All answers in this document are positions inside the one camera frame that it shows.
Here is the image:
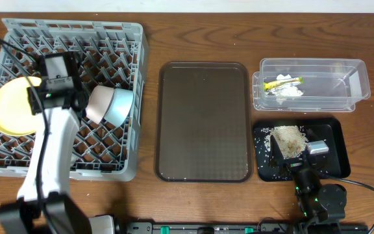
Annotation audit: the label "dark brown serving tray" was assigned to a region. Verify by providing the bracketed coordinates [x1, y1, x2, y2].
[154, 62, 253, 183]

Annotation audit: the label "clear plastic waste bin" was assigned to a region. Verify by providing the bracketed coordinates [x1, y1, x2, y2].
[253, 58, 371, 112]

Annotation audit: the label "light blue round bowl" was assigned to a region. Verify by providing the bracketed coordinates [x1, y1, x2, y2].
[104, 88, 134, 127]

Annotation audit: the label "pink round bowl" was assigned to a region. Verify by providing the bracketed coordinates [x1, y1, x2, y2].
[86, 85, 114, 124]

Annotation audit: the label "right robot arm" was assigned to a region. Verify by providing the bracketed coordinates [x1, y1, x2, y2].
[270, 136, 347, 233]

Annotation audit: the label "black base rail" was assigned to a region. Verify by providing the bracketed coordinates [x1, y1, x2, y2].
[88, 214, 369, 234]

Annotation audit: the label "grey plastic dish rack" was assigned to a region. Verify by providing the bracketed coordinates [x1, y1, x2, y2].
[0, 18, 149, 181]

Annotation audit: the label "yellow round plate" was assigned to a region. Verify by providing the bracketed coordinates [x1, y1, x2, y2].
[0, 77, 38, 137]

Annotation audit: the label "rice food scraps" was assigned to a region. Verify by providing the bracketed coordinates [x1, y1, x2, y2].
[253, 125, 308, 163]

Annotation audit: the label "green orange snack wrapper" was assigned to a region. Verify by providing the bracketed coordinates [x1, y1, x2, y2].
[264, 77, 304, 92]

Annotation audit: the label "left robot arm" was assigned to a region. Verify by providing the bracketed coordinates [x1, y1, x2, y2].
[0, 86, 92, 233]

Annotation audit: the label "black waste tray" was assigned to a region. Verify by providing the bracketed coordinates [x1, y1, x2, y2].
[252, 118, 351, 182]

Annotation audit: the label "crumpled white tissue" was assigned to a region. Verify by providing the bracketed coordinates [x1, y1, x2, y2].
[265, 74, 303, 104]

